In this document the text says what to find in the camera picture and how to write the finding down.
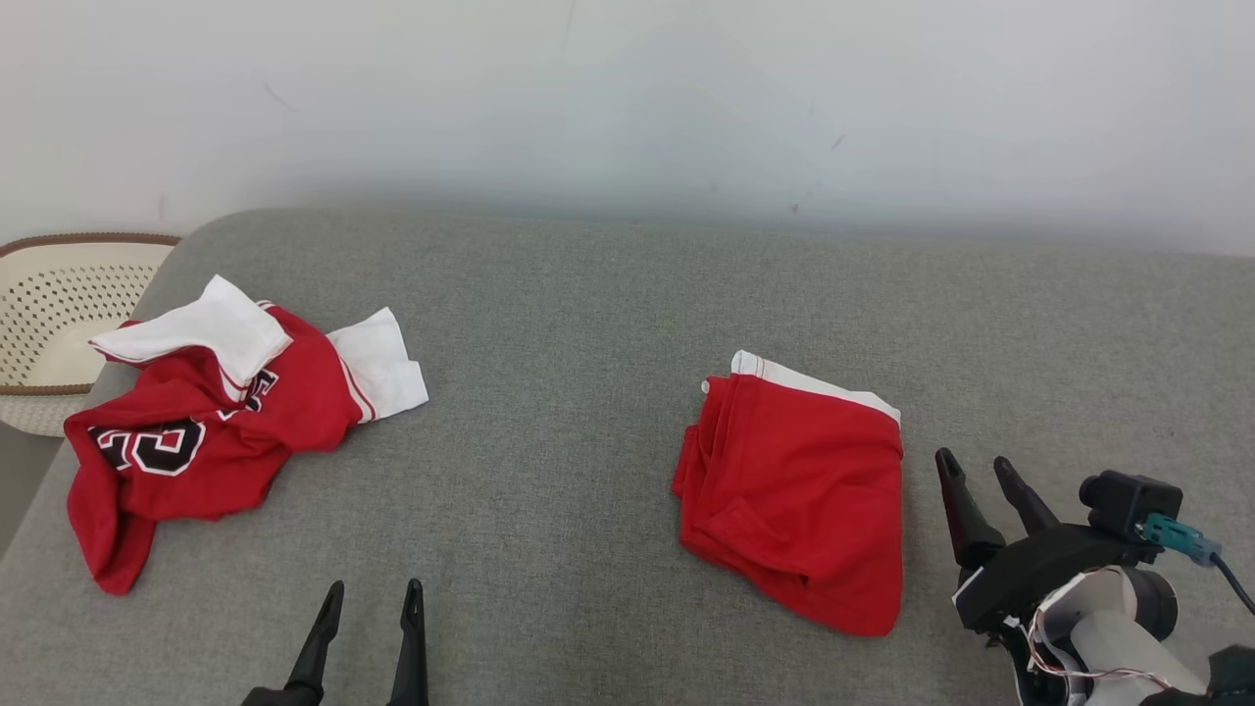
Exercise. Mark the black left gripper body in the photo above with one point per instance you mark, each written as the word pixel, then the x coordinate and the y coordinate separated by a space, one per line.
pixel 284 696

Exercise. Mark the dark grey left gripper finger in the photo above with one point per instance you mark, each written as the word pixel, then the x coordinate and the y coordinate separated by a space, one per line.
pixel 319 642
pixel 412 657

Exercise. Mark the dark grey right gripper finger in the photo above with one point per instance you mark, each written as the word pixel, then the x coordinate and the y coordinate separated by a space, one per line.
pixel 971 529
pixel 1028 505

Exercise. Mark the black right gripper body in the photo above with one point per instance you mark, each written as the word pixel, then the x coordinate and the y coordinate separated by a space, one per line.
pixel 1039 569

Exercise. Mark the red shorts with white stripe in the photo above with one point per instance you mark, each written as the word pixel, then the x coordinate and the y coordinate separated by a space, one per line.
pixel 804 490

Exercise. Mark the red Bulls 23 jersey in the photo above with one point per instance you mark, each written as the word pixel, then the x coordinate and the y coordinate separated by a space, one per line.
pixel 225 451

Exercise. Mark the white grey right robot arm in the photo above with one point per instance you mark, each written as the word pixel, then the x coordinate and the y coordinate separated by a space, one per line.
pixel 1118 637

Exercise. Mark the grey fabric sofa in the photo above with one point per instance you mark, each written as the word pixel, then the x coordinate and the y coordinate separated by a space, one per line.
pixel 549 392

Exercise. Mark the cream laundry basket brown rim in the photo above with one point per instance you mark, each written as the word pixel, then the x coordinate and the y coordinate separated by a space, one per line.
pixel 59 324

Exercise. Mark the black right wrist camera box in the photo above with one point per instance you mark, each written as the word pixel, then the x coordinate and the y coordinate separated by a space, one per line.
pixel 1128 500

